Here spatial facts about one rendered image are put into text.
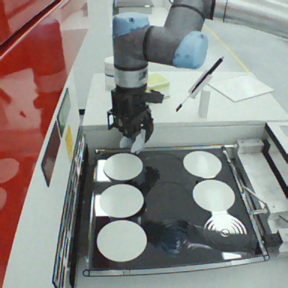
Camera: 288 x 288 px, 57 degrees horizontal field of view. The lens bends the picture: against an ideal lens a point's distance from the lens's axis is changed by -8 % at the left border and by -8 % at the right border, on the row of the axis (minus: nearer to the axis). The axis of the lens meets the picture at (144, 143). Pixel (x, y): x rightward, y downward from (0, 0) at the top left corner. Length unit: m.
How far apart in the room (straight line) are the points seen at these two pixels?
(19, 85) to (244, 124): 0.71
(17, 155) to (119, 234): 0.41
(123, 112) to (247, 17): 0.33
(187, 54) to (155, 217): 0.34
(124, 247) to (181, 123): 0.38
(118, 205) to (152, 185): 0.10
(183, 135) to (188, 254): 0.37
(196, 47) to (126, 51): 0.14
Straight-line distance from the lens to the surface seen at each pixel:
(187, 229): 0.61
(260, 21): 0.59
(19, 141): 0.22
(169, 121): 0.78
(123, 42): 0.57
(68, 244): 0.55
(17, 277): 0.34
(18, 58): 0.23
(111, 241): 0.59
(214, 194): 0.68
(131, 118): 0.64
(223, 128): 0.83
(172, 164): 0.74
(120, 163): 0.74
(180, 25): 0.55
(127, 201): 0.65
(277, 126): 0.86
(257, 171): 0.81
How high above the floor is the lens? 1.39
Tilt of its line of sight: 38 degrees down
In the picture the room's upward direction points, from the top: straight up
